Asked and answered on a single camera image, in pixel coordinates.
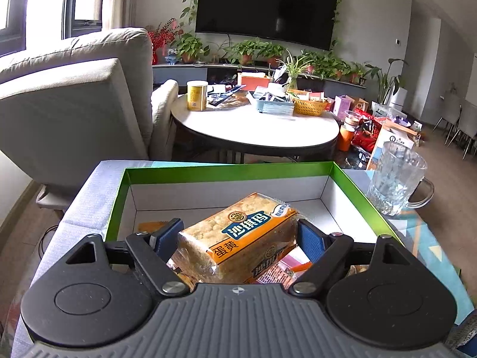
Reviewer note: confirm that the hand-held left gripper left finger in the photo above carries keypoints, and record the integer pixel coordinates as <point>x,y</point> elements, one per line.
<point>169,236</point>

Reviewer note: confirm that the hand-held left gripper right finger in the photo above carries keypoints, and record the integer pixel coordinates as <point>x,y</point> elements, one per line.
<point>311,240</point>

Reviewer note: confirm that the orange crispy cake packet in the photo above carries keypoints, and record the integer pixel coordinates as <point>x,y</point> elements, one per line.
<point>238,238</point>
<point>268,273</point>

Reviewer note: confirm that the green cardboard box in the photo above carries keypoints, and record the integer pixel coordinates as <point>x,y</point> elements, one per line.
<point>223,173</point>

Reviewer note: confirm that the pink snack packet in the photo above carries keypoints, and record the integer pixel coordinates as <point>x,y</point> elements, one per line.
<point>294,261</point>

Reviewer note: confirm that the patterned blue tablecloth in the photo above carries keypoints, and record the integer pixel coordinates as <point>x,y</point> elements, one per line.
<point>89,201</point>

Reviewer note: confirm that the clear glass pitcher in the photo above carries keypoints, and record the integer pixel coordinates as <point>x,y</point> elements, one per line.
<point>395,179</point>

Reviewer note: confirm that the orange bottle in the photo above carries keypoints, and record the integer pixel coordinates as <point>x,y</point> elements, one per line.
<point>346,138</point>

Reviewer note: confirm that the red plastic bag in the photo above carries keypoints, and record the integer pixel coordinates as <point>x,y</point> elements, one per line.
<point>367,134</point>

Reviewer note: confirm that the round white table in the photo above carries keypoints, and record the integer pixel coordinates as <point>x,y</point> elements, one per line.
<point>253,130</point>

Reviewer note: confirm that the clear plastic cup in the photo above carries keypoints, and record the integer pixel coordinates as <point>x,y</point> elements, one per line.
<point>352,117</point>

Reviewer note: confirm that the white and blue carton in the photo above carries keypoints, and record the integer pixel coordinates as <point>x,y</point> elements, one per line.
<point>391,138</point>

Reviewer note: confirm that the wicker basket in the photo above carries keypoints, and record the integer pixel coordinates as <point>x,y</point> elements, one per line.
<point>309,107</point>

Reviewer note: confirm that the purple gift bag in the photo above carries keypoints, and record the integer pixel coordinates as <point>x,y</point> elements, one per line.
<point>343,106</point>

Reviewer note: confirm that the blue plastic tray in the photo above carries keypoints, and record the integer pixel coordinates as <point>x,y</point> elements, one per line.
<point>272,106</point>

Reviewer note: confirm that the yellow canister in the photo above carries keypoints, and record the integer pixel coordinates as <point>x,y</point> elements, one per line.
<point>196,95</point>

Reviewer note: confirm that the dark flat packet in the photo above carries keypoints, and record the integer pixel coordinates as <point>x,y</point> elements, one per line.
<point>223,97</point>

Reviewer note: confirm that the grey armchair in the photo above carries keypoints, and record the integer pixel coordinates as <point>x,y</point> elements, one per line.
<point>74,119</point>

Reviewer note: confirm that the grey television console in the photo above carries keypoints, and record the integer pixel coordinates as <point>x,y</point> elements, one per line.
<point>186,72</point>

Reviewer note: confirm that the white air purifier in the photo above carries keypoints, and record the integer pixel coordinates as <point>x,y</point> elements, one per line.
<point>398,99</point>

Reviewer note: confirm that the orange box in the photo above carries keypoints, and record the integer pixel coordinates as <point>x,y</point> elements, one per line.
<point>253,81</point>

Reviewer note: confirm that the spider plant in vase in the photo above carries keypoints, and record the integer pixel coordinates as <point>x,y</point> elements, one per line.
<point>294,69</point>

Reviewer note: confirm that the tall leafy floor plant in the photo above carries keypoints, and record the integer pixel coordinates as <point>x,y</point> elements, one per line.
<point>384,82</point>

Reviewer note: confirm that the grey dining chair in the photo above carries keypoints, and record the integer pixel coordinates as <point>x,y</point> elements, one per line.
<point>449,112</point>
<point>469,123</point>

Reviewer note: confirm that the row of potted plants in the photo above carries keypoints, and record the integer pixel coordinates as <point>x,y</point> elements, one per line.
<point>257,50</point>

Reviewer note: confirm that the red flower plant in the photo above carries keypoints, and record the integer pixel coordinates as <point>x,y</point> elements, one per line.
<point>162,37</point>

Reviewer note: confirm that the black television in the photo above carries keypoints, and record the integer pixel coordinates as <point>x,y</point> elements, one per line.
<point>268,7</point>

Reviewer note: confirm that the black framed window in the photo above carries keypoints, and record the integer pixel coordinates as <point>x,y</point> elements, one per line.
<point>44,0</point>

